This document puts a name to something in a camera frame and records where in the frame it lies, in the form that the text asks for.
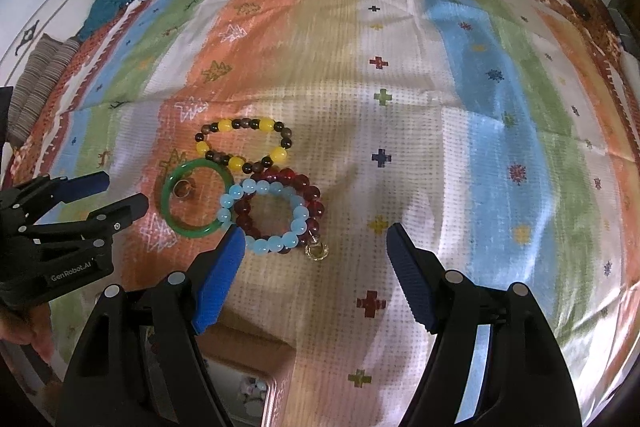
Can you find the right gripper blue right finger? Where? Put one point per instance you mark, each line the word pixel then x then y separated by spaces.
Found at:
pixel 415 270

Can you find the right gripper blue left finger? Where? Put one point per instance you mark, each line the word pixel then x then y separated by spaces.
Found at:
pixel 212 274

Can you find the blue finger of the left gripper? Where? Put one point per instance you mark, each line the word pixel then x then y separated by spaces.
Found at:
pixel 70 190
pixel 119 215

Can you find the green jade bangle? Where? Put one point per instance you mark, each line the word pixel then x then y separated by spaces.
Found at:
pixel 169 184

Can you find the gold ring charm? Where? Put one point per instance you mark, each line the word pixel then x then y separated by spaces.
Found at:
pixel 316 251

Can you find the left hand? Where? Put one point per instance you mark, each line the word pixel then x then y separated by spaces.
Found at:
pixel 34 329

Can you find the striped grey cushion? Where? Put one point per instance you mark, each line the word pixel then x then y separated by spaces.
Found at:
pixel 43 70

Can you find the colourful striped blanket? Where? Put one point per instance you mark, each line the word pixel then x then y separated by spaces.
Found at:
pixel 380 106

